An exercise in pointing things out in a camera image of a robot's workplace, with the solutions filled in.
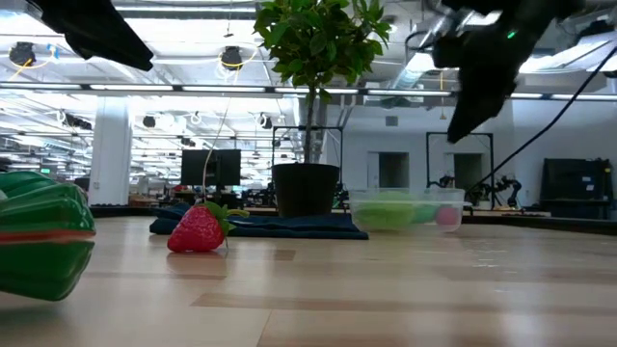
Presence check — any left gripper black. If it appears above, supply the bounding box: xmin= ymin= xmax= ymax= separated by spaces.
xmin=26 ymin=0 xmax=154 ymax=72

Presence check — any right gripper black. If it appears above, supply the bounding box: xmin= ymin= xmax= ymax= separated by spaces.
xmin=432 ymin=21 xmax=536 ymax=145

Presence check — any red toy tomato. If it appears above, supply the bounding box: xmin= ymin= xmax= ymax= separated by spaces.
xmin=435 ymin=205 xmax=463 ymax=227

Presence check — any green ridged toy vegetable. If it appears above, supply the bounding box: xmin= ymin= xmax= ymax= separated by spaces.
xmin=353 ymin=191 xmax=418 ymax=232

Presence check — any large green toy pepper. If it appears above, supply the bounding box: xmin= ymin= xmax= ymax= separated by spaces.
xmin=0 ymin=171 xmax=97 ymax=303

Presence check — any red toy strawberry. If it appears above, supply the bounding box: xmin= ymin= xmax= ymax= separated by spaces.
xmin=167 ymin=200 xmax=251 ymax=254

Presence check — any long light strip bar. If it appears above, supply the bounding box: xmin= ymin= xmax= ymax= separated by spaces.
xmin=0 ymin=82 xmax=617 ymax=101

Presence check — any white building column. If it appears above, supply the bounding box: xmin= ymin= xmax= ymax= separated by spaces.
xmin=89 ymin=98 xmax=134 ymax=207

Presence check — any clear plastic container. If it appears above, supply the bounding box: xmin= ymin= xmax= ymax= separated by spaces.
xmin=348 ymin=187 xmax=467 ymax=234

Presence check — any black equipment cabinet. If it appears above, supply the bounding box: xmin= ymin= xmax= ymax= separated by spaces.
xmin=540 ymin=157 xmax=615 ymax=219

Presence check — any black computer monitor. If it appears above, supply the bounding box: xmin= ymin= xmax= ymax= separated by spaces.
xmin=180 ymin=148 xmax=242 ymax=188

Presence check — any green leafy small tree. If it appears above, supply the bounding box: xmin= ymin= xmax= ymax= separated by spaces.
xmin=254 ymin=0 xmax=391 ymax=165

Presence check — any black plant pot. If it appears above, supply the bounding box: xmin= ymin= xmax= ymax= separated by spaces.
xmin=271 ymin=163 xmax=341 ymax=218

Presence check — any dark blue folded cloth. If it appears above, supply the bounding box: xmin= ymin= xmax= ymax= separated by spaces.
xmin=149 ymin=201 xmax=370 ymax=241

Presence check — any black metal frame stand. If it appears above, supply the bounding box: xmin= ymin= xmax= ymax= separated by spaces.
xmin=425 ymin=130 xmax=496 ymax=209

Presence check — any yellow hanging cord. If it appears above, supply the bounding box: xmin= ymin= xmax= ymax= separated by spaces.
xmin=437 ymin=70 xmax=447 ymax=121

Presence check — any silver ventilation duct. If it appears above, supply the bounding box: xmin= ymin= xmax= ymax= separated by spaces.
xmin=390 ymin=0 xmax=464 ymax=91

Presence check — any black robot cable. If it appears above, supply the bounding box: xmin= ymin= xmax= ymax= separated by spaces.
xmin=465 ymin=45 xmax=617 ymax=197

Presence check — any white hanging cable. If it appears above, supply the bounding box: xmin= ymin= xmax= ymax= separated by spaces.
xmin=201 ymin=71 xmax=242 ymax=201

